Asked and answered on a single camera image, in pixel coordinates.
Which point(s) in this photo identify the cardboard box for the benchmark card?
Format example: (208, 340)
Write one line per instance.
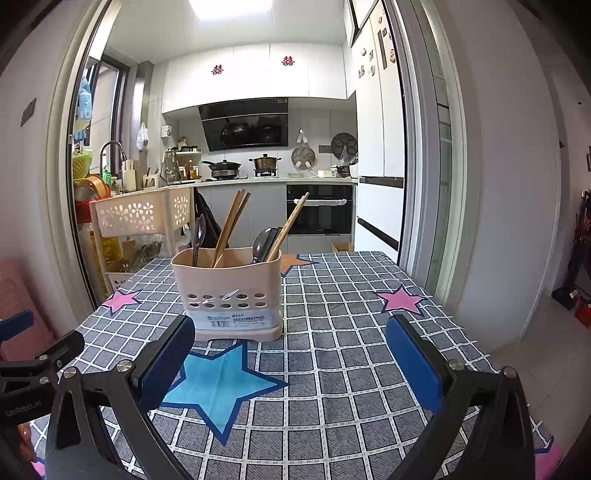
(342, 247)

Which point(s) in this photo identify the green plastic basket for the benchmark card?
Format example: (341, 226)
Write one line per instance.
(82, 165)

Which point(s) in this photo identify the orange bowl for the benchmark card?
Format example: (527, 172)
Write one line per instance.
(94, 184)

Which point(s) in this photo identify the yellow oil bottle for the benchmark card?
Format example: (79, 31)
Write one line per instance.
(108, 254)

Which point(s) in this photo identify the black wok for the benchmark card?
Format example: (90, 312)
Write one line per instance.
(224, 165)

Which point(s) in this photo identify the red paper decoration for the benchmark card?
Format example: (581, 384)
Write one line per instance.
(217, 70)
(287, 61)

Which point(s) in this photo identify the red box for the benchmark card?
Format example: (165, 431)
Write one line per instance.
(584, 311)

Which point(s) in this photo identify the hanging white plastic bag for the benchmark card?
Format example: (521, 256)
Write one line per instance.
(142, 138)

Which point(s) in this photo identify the black kitchen faucet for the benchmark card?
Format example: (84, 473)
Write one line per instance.
(113, 145)

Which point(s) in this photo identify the black range hood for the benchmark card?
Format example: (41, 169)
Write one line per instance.
(244, 124)

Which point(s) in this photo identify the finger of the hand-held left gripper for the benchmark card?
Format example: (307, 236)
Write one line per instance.
(55, 350)
(16, 325)

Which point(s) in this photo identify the white upper kitchen cabinets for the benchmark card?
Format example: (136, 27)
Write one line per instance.
(254, 78)

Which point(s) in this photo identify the grey checked tablecloth with stars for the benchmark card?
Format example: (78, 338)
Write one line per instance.
(332, 300)

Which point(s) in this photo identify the sliding glass door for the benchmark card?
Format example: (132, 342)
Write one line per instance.
(434, 138)

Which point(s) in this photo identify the black cloth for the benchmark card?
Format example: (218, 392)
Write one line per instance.
(212, 226)

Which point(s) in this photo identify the person's left hand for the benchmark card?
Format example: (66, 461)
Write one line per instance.
(25, 441)

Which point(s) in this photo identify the light bamboo chopstick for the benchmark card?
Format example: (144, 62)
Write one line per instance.
(298, 217)
(292, 217)

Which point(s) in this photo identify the dark wall switch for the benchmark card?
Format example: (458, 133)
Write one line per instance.
(28, 112)

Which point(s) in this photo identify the black built-in oven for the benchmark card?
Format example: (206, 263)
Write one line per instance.
(318, 217)

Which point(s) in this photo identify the glass kettle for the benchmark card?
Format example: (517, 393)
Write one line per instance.
(170, 168)

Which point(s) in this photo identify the white refrigerator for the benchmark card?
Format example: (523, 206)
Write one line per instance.
(378, 115)

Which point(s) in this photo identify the beige plastic kitchen cart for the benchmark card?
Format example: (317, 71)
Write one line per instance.
(134, 214)

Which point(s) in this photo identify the steel cooking pot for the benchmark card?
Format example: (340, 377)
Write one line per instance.
(265, 162)

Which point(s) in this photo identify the round dark steamer rack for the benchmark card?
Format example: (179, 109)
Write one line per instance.
(344, 145)

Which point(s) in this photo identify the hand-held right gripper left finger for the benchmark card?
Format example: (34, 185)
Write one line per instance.
(161, 364)

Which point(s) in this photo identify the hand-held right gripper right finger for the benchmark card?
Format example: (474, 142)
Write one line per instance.
(413, 364)

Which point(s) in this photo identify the round light steamer rack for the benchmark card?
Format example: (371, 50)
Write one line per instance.
(303, 156)

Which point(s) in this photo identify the small black pot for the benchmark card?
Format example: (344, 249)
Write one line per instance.
(346, 170)

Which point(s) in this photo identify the pink plastic utensil holder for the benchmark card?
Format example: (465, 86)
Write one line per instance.
(231, 281)

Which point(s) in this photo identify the grey kitchen counter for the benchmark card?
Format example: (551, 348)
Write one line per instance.
(268, 207)

